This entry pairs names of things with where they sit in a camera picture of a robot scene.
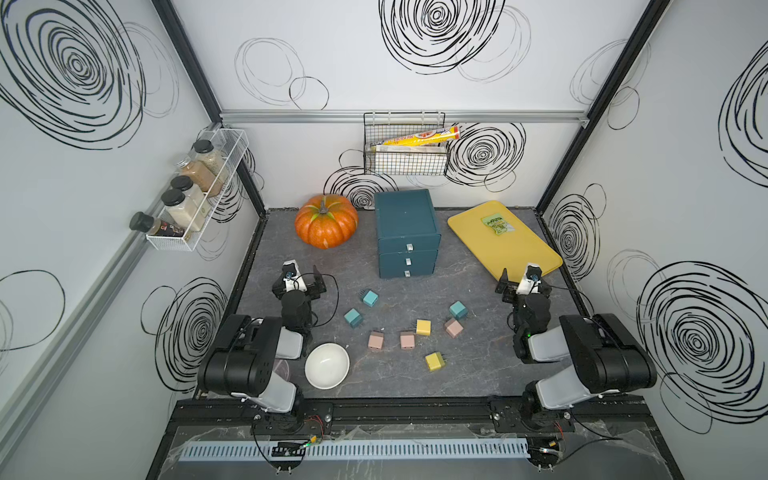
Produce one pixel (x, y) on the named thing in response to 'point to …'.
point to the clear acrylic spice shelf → (231, 143)
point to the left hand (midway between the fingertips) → (297, 270)
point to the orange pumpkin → (327, 221)
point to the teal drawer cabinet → (407, 237)
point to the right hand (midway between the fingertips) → (525, 274)
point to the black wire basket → (413, 160)
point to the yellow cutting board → (503, 241)
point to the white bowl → (327, 366)
